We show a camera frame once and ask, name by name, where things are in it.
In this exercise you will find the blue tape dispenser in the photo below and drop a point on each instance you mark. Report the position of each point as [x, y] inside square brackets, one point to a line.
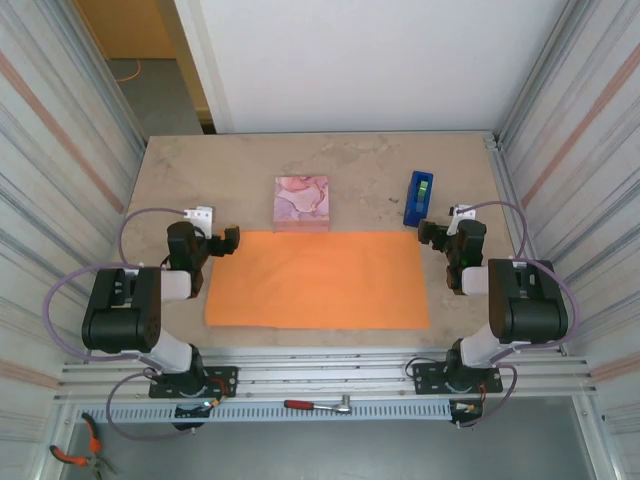
[412, 210]

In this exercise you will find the pink marbled gift box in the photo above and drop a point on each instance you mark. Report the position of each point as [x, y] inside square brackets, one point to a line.
[300, 200]

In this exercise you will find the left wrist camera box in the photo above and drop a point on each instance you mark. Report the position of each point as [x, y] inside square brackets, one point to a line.
[202, 217]

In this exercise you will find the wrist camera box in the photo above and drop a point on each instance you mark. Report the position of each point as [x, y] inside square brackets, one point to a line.
[462, 215]
[202, 217]

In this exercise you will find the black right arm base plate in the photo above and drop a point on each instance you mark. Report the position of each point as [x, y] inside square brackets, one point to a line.
[425, 375]

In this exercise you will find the aluminium mounting rails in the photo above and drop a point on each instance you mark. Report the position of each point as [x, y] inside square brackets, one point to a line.
[325, 372]

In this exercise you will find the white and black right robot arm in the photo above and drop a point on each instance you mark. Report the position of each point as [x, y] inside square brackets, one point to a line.
[530, 310]

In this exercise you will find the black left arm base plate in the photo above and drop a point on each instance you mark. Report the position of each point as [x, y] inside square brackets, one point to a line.
[225, 375]

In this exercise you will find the white door frame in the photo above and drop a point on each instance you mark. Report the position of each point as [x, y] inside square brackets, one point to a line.
[200, 75]

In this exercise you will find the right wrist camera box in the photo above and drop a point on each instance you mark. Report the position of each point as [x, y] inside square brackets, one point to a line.
[462, 215]

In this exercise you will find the aluminium side extrusion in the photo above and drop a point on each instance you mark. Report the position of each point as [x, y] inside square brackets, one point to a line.
[507, 190]

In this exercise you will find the orange wrapping paper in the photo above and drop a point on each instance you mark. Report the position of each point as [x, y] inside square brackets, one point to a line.
[320, 280]

